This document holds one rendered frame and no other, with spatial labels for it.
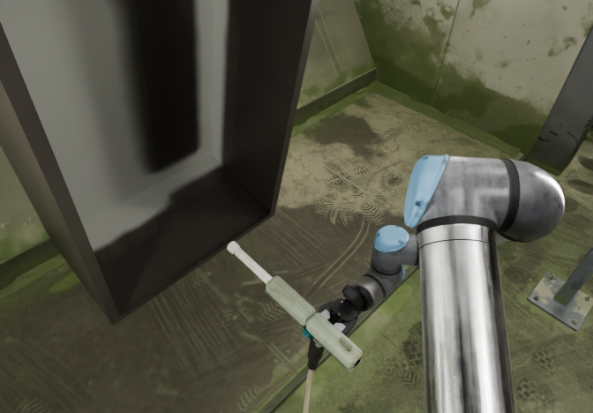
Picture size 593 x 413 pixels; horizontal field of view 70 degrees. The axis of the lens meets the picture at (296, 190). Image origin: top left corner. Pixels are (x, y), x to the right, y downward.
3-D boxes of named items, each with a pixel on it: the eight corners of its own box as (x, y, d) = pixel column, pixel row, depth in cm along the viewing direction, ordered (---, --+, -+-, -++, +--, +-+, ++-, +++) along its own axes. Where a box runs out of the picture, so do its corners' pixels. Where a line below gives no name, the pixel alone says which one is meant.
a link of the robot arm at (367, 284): (386, 289, 120) (360, 269, 125) (377, 299, 117) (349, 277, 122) (379, 308, 126) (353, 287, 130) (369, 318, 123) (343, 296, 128)
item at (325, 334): (350, 391, 115) (366, 348, 100) (339, 403, 113) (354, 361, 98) (237, 281, 140) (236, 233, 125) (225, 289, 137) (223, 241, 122)
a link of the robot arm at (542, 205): (598, 152, 63) (451, 236, 128) (512, 146, 63) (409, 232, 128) (609, 229, 59) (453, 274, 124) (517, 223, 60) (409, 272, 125)
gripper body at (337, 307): (341, 341, 117) (367, 316, 124) (348, 325, 111) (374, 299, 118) (320, 323, 120) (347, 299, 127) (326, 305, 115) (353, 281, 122)
